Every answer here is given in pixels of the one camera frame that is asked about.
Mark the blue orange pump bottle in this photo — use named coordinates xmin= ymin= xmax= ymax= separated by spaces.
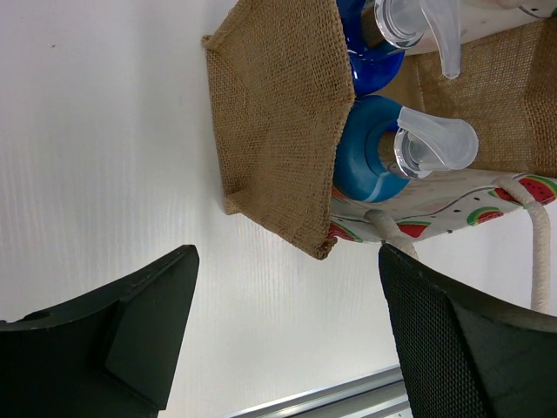
xmin=333 ymin=95 xmax=479 ymax=203

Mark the dark blue pump bottle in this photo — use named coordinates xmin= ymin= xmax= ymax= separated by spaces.
xmin=336 ymin=1 xmax=461 ymax=96

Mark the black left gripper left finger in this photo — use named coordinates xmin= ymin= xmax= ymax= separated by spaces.
xmin=1 ymin=245 xmax=199 ymax=417

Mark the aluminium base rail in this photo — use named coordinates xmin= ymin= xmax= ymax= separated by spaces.
xmin=230 ymin=366 xmax=413 ymax=418

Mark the burlap watermelon canvas bag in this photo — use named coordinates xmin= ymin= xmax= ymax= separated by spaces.
xmin=202 ymin=1 xmax=556 ymax=313

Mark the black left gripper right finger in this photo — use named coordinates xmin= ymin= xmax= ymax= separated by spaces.
xmin=379 ymin=244 xmax=556 ymax=417

